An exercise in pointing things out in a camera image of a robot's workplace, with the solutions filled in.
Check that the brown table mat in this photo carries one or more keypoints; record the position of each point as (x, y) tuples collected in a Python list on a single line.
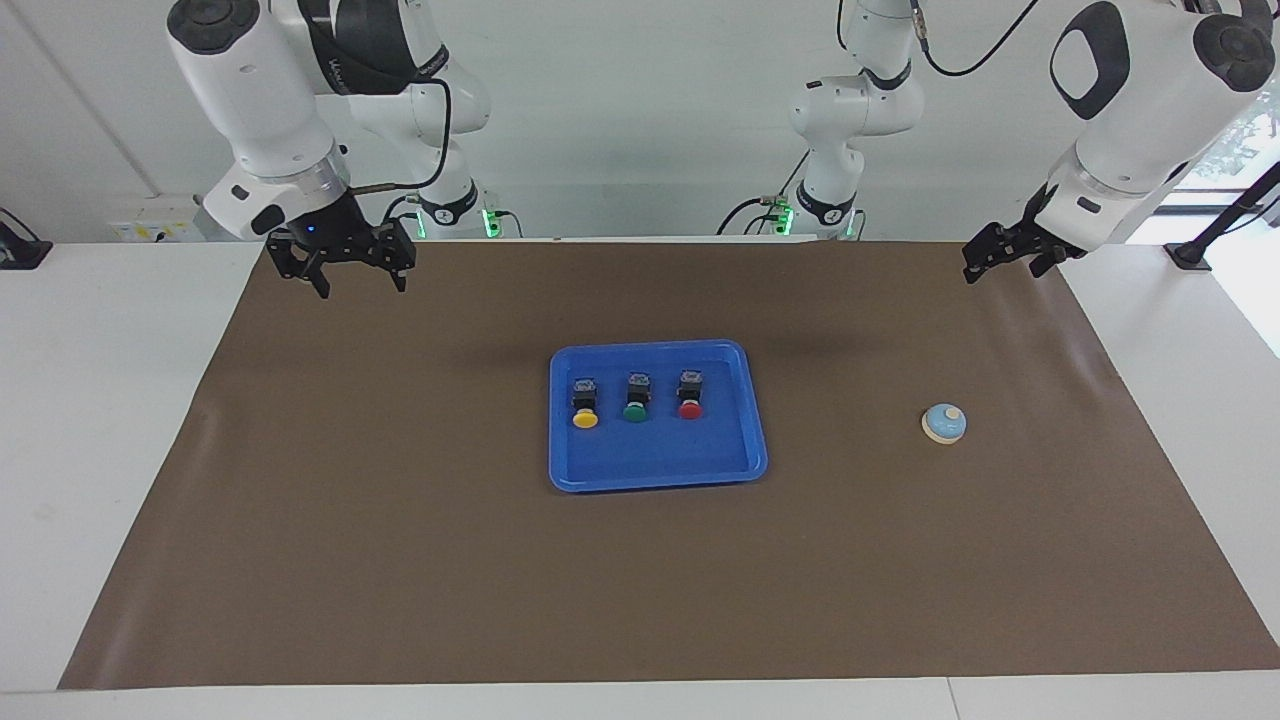
[(640, 600)]

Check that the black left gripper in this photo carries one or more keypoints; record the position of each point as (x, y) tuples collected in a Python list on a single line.
[(1040, 235)]

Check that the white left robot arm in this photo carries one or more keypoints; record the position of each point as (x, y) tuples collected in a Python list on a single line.
[(1140, 120)]

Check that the blue plastic tray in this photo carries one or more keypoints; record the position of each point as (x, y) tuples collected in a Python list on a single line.
[(690, 460)]

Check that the red push button switch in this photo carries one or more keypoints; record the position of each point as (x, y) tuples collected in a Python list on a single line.
[(690, 408)]

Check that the bright window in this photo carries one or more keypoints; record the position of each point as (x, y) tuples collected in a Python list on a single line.
[(1250, 140)]

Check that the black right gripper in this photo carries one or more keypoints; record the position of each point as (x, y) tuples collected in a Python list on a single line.
[(335, 235)]

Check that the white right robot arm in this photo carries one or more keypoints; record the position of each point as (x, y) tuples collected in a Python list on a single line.
[(250, 90)]

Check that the small black table clamp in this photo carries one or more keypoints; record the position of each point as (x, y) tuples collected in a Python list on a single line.
[(20, 255)]

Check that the black angled stand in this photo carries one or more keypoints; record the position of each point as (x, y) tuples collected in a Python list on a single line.
[(1190, 255)]

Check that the light blue service bell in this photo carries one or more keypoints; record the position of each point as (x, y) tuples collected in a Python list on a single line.
[(944, 424)]

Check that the green push button switch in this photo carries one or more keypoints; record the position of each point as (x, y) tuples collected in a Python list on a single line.
[(636, 410)]

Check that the white wall socket box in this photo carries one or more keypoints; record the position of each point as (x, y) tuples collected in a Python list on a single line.
[(150, 225)]

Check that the yellow push button switch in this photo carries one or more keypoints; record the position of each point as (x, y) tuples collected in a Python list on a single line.
[(585, 418)]

